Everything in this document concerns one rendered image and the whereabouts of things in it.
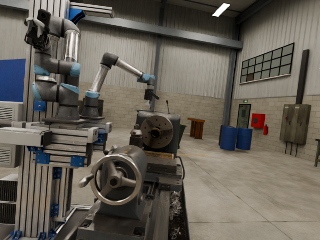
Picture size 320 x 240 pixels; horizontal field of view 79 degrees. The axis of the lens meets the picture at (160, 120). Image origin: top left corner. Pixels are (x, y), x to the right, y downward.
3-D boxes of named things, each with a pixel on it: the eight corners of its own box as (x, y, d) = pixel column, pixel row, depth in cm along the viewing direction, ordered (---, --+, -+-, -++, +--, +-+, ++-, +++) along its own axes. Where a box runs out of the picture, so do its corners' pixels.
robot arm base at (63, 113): (50, 118, 124) (51, 103, 124) (61, 117, 139) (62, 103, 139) (74, 120, 125) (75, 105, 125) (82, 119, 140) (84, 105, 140)
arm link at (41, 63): (56, 76, 101) (58, 55, 100) (31, 73, 96) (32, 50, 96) (57, 78, 108) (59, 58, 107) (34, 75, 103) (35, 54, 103)
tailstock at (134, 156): (108, 204, 84) (114, 137, 83) (153, 210, 83) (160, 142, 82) (72, 254, 54) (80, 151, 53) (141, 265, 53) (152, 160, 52)
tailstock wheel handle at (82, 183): (88, 178, 56) (89, 170, 55) (95, 179, 55) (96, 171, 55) (75, 188, 48) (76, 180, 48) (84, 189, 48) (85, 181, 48)
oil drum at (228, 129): (216, 146, 810) (219, 125, 805) (229, 147, 821) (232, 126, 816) (224, 150, 751) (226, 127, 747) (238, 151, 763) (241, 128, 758)
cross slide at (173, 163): (114, 158, 134) (114, 151, 134) (175, 165, 131) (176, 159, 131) (105, 165, 117) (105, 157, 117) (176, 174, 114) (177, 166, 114)
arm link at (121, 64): (106, 46, 177) (152, 74, 194) (105, 49, 187) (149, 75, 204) (101, 57, 176) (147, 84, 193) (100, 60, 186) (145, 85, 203)
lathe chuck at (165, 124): (138, 143, 193) (144, 112, 191) (170, 149, 191) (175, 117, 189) (136, 145, 184) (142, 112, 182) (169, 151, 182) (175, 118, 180)
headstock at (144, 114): (140, 139, 260) (143, 110, 258) (176, 144, 257) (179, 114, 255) (130, 148, 201) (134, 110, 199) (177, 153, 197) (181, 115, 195)
